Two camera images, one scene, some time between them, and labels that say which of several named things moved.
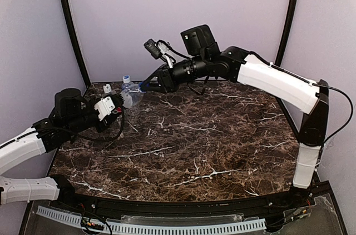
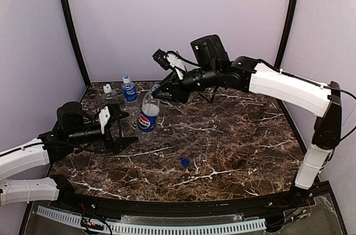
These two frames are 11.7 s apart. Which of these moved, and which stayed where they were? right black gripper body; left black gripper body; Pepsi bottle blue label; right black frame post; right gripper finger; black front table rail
Moved: right gripper finger; right black gripper body; left black gripper body; Pepsi bottle blue label
Stayed: right black frame post; black front table rail
